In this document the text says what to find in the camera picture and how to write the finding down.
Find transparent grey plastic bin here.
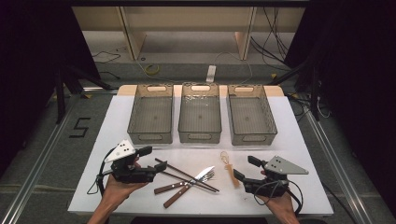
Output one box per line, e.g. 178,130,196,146
227,83,278,147
177,81,223,145
126,83,175,146

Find person's left hand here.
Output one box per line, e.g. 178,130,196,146
101,173,149,203

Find black hanging cables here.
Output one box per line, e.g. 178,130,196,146
250,6,292,68

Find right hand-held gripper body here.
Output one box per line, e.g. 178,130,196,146
243,155,310,199

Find left hand-held gripper black cable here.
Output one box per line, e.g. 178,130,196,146
86,148,118,197

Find wooden-handled knife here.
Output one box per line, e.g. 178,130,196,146
153,170,217,196

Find black metal stand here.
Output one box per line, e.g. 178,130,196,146
267,59,321,121
54,64,115,124

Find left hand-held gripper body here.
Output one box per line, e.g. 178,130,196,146
104,139,157,184

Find light wooden-handled utensil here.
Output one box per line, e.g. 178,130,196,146
219,150,241,189

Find beige shelf unit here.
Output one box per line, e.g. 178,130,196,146
71,6,306,62

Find dark curtain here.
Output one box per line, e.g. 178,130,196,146
284,0,396,216
0,0,101,175

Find yellow cable coil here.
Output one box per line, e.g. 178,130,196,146
145,63,162,77

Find dark brown chopstick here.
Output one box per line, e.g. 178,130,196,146
162,170,219,193
154,157,220,193

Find white power strip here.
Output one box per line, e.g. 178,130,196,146
205,64,218,84

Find right hand-held gripper black cable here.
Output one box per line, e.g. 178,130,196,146
252,178,304,217

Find wooden-handled fork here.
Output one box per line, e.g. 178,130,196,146
163,165,216,209

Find hand-held gripper black cable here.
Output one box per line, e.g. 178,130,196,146
86,148,118,197
252,178,304,217

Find white floor cable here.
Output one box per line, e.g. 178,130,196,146
214,50,254,85

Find aluminium floor rail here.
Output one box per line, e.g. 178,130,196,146
303,106,373,224
0,94,78,224

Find person's right hand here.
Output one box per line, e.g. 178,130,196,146
257,188,301,224

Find thin black floor cable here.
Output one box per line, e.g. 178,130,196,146
92,50,121,64

